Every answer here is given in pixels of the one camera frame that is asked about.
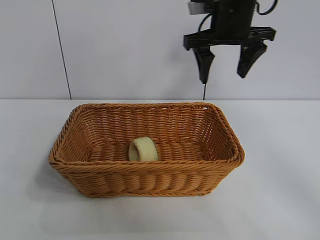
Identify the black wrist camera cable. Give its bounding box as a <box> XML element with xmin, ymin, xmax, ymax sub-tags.
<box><xmin>198</xmin><ymin>13</ymin><xmax>215</xmax><ymax>33</ymax></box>

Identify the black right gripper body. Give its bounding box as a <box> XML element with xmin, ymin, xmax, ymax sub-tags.
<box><xmin>183</xmin><ymin>0</ymin><xmax>278</xmax><ymax>51</ymax></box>

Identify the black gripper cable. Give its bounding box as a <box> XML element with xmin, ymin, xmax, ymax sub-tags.
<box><xmin>255</xmin><ymin>0</ymin><xmax>279</xmax><ymax>15</ymax></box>

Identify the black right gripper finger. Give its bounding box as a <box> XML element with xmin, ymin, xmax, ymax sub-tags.
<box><xmin>236</xmin><ymin>41</ymin><xmax>269</xmax><ymax>79</ymax></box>
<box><xmin>192</xmin><ymin>45</ymin><xmax>216</xmax><ymax>84</ymax></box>

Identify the brown wicker basket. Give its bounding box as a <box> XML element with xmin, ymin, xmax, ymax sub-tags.
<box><xmin>47</xmin><ymin>101</ymin><xmax>246</xmax><ymax>199</ymax></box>

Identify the pale yellow egg yolk pastry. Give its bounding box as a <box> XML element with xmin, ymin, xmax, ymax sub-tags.
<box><xmin>128</xmin><ymin>136</ymin><xmax>160</xmax><ymax>162</ymax></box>

